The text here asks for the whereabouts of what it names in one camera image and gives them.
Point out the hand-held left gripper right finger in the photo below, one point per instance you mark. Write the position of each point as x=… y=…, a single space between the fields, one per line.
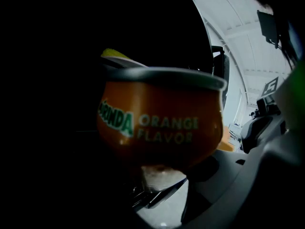
x=240 y=187

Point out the black metal frame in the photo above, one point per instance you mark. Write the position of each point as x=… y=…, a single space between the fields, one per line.
x=218 y=59

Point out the orange box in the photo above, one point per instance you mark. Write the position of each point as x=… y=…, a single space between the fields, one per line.
x=226 y=142

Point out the black box device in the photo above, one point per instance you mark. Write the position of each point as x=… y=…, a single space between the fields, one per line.
x=268 y=27

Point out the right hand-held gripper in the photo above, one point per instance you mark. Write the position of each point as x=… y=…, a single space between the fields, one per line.
x=258 y=125

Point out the green plastic piece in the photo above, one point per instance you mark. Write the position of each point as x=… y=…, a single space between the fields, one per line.
x=296 y=87

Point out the yellow and white lid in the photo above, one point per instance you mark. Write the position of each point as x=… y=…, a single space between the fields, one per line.
x=114 y=56

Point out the orange drink can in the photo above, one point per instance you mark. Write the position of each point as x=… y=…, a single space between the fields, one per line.
x=166 y=118

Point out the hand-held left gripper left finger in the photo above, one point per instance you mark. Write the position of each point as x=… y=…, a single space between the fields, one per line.
x=157 y=179

